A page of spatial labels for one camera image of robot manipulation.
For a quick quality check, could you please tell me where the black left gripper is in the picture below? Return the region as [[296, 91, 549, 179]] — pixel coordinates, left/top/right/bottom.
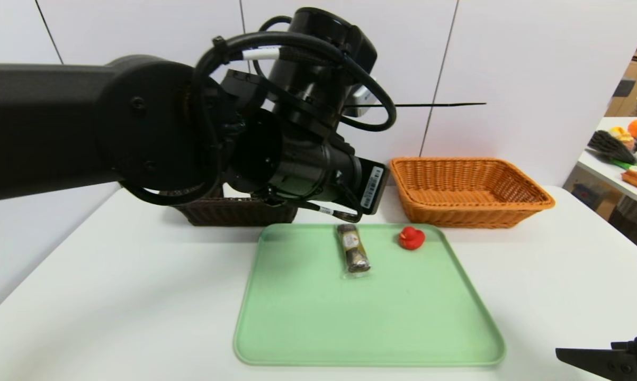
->
[[324, 143, 389, 215]]

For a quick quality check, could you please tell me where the red rubber duck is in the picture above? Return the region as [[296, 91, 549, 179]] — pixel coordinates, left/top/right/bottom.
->
[[399, 226, 425, 250]]

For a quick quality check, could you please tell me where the orange wicker basket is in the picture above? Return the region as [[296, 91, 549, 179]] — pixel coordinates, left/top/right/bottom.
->
[[390, 157, 556, 229]]

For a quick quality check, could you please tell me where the dark brown wicker basket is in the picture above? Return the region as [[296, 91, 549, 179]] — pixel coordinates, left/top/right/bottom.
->
[[173, 184, 299, 227]]

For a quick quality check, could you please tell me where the yellow orange toy food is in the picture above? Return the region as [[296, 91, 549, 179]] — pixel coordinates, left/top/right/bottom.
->
[[608, 127, 635, 146]]

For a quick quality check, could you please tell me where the wrapped chocolate balls pack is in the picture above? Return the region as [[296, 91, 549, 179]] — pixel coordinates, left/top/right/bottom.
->
[[337, 223, 372, 279]]

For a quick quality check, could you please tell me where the light green plastic tray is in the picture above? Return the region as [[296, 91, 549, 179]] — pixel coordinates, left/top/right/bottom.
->
[[234, 223, 507, 367]]

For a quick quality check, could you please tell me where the white side table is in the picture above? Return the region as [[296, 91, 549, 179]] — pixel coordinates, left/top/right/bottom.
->
[[563, 117, 637, 208]]

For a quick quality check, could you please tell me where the black brush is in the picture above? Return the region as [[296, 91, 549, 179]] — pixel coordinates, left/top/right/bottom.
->
[[587, 131, 637, 165]]

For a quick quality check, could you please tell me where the dark storage bin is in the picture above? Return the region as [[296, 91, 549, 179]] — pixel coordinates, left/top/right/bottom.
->
[[607, 196, 637, 253]]

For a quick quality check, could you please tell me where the wooden shelf unit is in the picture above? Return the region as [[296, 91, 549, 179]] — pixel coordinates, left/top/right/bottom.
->
[[604, 11, 637, 118]]

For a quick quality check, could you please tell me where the black labelled arm cable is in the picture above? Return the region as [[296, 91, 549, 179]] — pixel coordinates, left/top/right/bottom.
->
[[265, 193, 364, 223]]

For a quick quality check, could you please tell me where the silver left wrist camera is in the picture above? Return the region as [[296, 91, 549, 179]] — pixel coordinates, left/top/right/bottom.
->
[[345, 79, 377, 118]]

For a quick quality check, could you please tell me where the black camera cable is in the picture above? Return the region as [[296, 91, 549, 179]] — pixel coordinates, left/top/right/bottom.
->
[[194, 16, 398, 133]]

